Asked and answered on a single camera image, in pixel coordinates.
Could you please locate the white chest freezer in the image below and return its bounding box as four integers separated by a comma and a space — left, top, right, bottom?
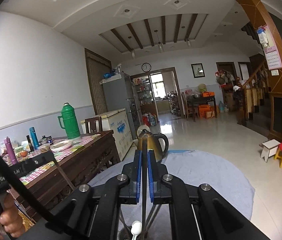
80, 108, 134, 161

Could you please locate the white ceramic spoon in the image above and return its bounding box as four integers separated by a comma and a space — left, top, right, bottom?
131, 220, 143, 240

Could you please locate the orange cardboard box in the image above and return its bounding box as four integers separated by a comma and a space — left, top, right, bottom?
198, 104, 217, 119

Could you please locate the white bowl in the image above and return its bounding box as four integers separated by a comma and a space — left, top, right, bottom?
50, 140, 74, 153

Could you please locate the brass electric kettle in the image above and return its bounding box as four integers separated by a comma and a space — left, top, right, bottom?
137, 128, 169, 163

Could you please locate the wall calendar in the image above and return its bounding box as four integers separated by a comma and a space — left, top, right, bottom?
256, 26, 282, 71

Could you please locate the dark glass bottle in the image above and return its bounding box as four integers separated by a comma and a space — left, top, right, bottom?
26, 135, 35, 153

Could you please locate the brown wooden pillar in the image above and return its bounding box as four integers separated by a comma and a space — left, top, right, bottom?
236, 0, 282, 133

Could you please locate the wooden staircase railing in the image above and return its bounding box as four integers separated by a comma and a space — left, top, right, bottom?
238, 34, 282, 127

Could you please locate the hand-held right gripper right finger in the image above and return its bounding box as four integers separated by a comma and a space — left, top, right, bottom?
147, 150, 271, 240

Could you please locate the purple bottle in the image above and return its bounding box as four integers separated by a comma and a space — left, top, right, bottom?
4, 137, 18, 165

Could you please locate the grey refrigerator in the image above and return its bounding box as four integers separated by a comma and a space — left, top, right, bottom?
100, 72, 142, 143

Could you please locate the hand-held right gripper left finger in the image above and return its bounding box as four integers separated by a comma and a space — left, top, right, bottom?
25, 150, 142, 240

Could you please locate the person's left hand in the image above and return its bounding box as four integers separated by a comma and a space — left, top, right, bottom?
0, 197, 36, 238

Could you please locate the small white stool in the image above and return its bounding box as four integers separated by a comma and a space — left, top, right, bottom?
259, 139, 281, 163

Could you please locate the blue water jug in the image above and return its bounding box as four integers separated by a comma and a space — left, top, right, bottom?
147, 113, 158, 127

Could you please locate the wooden dining chair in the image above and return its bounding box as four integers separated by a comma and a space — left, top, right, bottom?
180, 92, 199, 122

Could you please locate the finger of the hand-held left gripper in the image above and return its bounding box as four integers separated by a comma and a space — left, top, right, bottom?
18, 151, 56, 178

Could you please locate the framed wall picture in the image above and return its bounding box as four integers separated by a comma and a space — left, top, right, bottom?
191, 63, 205, 79

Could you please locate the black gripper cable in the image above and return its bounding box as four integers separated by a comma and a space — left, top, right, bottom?
0, 132, 87, 235

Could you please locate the checkered tablecloth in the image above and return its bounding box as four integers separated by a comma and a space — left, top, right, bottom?
1, 133, 102, 186

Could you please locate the carved dark wooden table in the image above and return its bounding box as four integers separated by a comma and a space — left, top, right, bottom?
6, 130, 121, 224

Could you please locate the blue bottle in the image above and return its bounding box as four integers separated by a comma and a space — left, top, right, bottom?
29, 127, 40, 150

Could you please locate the dark wooden dining table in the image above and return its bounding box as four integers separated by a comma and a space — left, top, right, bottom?
184, 96, 218, 122

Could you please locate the green thermos flask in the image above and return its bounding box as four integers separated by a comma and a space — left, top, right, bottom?
57, 102, 82, 140

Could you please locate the grey towel tablecloth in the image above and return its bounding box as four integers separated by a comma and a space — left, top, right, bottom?
88, 150, 255, 228

